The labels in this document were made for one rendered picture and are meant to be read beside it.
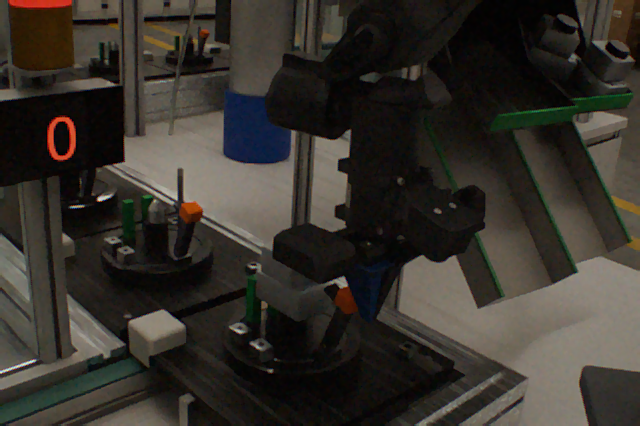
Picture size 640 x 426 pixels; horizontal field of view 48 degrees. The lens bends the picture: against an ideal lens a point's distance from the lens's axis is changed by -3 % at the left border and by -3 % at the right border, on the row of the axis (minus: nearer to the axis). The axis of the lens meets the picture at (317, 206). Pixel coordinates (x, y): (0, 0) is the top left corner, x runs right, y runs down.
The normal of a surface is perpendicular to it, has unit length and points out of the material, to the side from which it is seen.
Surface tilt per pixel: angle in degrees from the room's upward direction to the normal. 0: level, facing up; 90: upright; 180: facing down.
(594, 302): 0
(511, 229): 45
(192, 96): 90
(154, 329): 0
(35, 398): 0
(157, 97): 90
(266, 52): 90
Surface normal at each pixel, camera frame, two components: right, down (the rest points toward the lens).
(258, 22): 0.01, 0.37
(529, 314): 0.06, -0.93
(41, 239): 0.68, 0.31
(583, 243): 0.43, -0.42
